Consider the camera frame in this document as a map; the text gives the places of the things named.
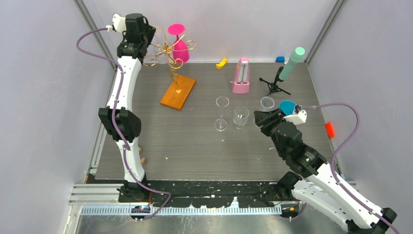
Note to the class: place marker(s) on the red block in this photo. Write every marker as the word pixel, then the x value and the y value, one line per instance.
pixel 329 129

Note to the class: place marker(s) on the blue block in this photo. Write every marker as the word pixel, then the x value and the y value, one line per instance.
pixel 280 59

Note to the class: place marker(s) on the clear wine glass back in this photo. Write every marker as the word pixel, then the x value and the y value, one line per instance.
pixel 159 41

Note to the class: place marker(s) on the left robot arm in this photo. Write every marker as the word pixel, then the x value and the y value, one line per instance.
pixel 117 117

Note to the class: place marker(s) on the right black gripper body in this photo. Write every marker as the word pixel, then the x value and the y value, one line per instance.
pixel 269 130

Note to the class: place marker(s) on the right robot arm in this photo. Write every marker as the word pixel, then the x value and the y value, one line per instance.
pixel 311 178

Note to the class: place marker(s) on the yellow block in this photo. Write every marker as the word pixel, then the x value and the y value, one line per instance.
pixel 221 64

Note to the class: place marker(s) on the orange wooden rack base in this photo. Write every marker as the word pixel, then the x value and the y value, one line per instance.
pixel 178 92

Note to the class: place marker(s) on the gold wire glass rack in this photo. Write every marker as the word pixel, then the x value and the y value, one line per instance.
pixel 174 66

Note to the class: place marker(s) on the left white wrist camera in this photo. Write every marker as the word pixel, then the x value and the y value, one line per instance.
pixel 118 24

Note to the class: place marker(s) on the blue wine glass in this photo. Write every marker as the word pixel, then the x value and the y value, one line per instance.
pixel 287 107

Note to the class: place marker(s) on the black tripod mic stand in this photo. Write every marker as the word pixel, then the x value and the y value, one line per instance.
pixel 273 86

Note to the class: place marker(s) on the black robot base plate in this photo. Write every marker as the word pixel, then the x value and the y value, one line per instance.
pixel 212 194

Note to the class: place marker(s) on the clear wine glass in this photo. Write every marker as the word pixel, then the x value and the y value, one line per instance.
pixel 220 123
pixel 159 41
pixel 267 104

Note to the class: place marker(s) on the pink wine glass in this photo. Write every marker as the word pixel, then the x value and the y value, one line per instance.
pixel 180 50

